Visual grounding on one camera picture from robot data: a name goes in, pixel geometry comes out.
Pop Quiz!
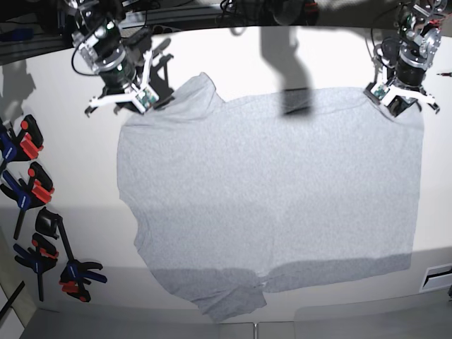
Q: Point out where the grey T-shirt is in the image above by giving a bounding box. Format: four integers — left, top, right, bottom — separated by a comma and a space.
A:
117, 74, 424, 321

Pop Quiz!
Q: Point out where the white label black mark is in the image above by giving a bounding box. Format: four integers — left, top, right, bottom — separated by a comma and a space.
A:
420, 263, 451, 293

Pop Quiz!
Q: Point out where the blue red clamp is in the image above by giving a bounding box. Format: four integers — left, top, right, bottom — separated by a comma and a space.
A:
13, 232, 59, 302
1, 161, 54, 240
1, 114, 44, 172

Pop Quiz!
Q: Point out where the long bar clamp black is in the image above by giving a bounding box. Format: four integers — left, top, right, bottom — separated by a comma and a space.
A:
35, 207, 107, 303

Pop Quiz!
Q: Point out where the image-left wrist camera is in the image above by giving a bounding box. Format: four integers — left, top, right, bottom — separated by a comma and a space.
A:
133, 87, 160, 114

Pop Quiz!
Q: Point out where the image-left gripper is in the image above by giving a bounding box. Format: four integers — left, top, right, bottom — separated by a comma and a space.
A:
84, 49, 174, 115

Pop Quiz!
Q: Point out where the black strip left edge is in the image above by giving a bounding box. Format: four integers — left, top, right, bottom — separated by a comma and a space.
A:
0, 281, 25, 318

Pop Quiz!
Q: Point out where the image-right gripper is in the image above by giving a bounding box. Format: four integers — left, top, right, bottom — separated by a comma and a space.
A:
371, 54, 439, 117

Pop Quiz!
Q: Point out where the blue red clamp upper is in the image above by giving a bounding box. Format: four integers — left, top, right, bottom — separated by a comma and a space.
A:
1, 114, 44, 172

